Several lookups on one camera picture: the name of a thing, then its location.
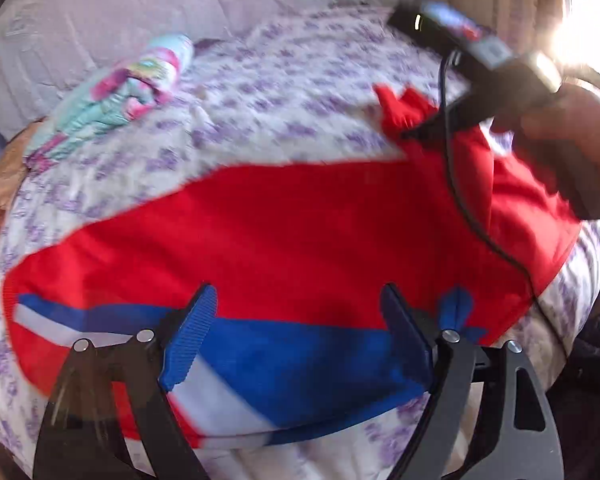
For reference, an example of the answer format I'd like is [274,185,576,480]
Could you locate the person right hand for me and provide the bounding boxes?
[488,81,600,191]

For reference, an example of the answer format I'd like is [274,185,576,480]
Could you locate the red blue white pants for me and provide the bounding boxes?
[2,83,584,450]

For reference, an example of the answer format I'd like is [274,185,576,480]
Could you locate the white lace headboard cover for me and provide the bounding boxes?
[0,0,394,139]

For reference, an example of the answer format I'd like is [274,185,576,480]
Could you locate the folded floral teal blanket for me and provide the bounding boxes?
[23,34,195,172]

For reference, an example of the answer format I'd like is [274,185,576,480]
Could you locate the purple floral bed sheet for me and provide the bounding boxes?
[0,8,600,479]

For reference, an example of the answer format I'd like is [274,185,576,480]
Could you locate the brown satin pillow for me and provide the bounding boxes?
[0,119,43,232]

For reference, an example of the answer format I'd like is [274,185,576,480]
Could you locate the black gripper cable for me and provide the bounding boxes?
[436,49,571,361]

